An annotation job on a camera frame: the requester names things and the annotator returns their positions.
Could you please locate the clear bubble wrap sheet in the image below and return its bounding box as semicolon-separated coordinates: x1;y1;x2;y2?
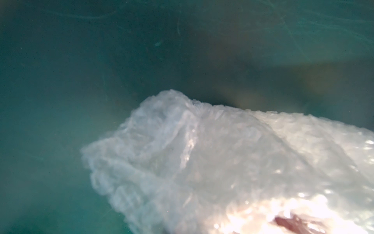
81;90;374;234

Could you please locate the white mug red inside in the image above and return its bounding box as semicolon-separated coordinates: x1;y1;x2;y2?
274;215;328;234

